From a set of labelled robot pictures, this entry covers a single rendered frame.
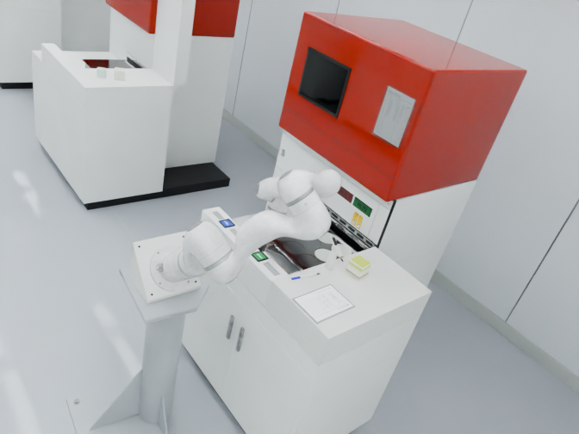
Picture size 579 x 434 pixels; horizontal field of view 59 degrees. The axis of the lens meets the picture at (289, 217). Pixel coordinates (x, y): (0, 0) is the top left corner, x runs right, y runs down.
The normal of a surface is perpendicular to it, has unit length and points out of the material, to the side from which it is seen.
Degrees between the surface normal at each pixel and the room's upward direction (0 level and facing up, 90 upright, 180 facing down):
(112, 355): 0
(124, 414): 90
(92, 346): 0
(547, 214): 90
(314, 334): 90
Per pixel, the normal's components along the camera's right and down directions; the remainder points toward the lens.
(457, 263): -0.77, 0.18
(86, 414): 0.22, -0.83
